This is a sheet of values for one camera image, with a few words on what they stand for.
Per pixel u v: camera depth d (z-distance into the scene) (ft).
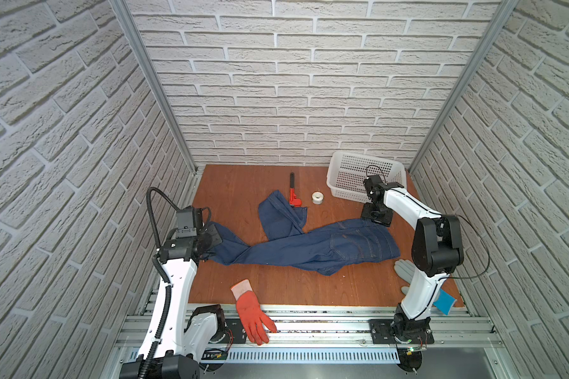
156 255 1.61
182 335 1.35
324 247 2.86
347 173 3.86
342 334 2.48
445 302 2.64
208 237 2.20
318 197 3.50
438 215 1.77
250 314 2.48
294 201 3.48
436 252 1.69
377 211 2.51
